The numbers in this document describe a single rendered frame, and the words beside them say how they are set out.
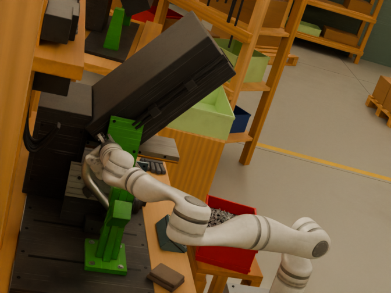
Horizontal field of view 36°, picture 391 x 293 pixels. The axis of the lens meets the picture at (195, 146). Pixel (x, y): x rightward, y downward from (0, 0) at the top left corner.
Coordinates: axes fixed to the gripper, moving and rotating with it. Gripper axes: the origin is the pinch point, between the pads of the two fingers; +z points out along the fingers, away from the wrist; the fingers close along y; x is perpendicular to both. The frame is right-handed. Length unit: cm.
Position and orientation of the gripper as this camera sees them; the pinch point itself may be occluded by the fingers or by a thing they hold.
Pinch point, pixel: (107, 146)
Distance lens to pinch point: 198.4
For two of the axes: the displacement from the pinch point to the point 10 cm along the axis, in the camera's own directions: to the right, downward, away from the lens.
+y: -5.0, -8.1, -2.9
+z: -2.3, -2.0, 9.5
